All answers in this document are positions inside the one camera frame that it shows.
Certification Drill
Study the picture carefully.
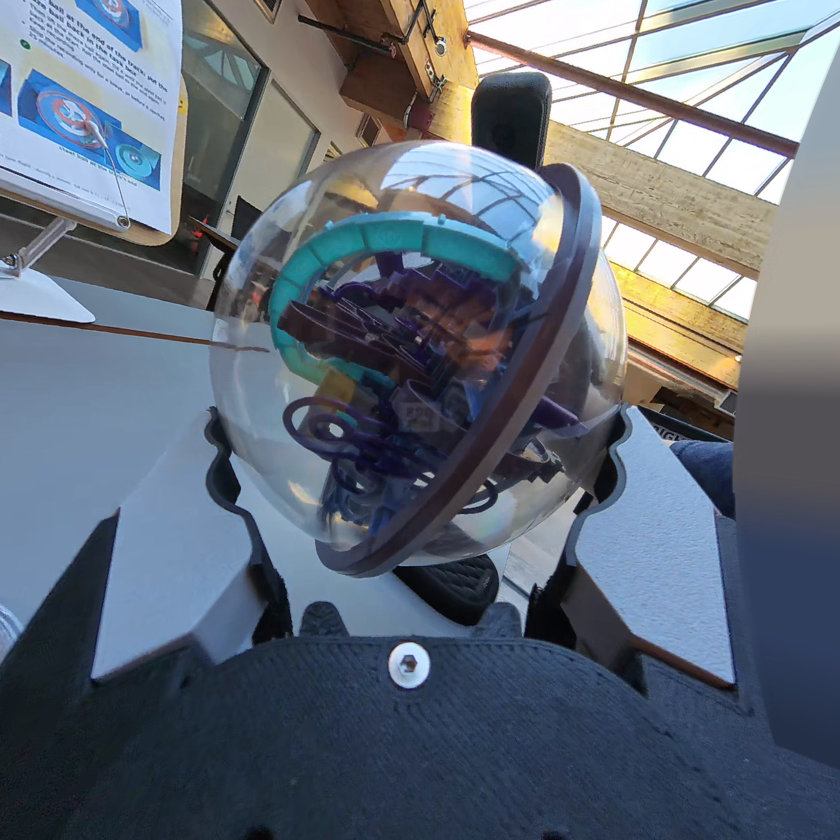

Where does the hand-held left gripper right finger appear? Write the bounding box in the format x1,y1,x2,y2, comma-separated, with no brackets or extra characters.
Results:
524,403,737,690

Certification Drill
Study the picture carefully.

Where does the instruction sheet on stand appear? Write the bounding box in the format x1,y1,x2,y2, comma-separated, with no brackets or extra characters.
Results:
0,77,192,324

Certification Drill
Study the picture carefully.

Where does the printed instruction sheet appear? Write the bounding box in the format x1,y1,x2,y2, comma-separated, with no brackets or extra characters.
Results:
0,0,184,235

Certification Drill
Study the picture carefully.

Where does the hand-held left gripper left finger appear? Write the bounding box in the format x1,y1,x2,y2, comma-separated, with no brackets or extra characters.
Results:
91,407,293,681

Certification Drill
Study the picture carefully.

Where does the person's right forearm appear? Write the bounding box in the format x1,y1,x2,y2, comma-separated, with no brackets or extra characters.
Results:
669,438,737,521

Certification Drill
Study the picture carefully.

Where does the clear plastic maze ball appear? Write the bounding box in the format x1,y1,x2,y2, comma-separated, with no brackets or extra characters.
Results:
209,139,629,580

